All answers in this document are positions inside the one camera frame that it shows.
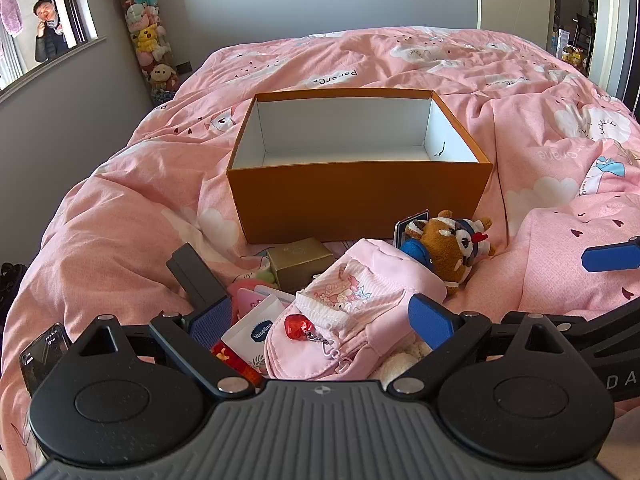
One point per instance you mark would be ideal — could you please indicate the dark object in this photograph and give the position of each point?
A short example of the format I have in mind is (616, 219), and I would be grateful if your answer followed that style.
(11, 285)

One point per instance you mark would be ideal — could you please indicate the brown bear plush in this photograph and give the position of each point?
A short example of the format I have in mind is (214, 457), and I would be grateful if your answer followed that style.
(445, 255)

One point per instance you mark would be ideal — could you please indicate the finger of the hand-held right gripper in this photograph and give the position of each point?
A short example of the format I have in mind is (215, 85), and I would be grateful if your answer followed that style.
(607, 257)
(600, 317)

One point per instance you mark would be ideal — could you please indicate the column of plush toys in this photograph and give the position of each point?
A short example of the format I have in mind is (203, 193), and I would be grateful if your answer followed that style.
(147, 40)

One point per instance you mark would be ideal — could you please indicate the door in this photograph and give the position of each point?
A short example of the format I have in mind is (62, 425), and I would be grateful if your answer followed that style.
(525, 0)

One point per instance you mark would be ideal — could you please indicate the pink hanging garment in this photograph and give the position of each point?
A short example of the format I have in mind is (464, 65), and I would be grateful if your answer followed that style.
(10, 5)

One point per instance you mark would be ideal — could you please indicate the pink peach plush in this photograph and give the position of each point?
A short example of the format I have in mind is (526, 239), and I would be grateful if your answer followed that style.
(244, 302)

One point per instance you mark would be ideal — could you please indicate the red heart charm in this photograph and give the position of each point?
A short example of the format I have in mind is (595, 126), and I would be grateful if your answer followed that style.
(297, 326)

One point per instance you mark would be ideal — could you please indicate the orange cardboard box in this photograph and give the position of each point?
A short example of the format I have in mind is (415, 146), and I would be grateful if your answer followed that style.
(350, 200)

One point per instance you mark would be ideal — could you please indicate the pink pouch bag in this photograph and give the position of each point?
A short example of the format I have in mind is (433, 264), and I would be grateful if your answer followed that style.
(380, 270)

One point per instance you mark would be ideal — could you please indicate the red patterned packet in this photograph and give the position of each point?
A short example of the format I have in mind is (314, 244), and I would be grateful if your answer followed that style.
(230, 357)

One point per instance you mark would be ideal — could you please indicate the black box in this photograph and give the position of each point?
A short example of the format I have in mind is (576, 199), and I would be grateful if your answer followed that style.
(195, 275)

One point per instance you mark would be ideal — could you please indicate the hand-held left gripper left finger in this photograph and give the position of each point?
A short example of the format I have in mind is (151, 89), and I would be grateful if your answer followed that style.
(212, 327)

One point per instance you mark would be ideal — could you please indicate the white cream tube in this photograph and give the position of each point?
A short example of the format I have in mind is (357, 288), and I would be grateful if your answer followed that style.
(255, 330)

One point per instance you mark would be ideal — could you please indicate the gold box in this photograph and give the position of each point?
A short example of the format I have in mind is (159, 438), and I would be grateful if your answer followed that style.
(300, 260)

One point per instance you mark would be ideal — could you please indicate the white crochet doll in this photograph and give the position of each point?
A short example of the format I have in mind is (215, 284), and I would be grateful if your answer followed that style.
(400, 362)

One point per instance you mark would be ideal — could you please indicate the black smartphone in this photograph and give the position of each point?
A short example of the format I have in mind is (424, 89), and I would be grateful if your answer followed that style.
(42, 360)

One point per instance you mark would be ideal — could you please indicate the pink printed duvet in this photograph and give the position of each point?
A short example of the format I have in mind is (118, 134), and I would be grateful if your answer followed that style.
(350, 60)

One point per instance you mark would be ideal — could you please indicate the dark chair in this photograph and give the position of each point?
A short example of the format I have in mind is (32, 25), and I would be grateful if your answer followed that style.
(584, 35)

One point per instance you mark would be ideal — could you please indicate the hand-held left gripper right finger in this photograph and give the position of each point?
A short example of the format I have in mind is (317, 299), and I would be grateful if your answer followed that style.
(430, 322)

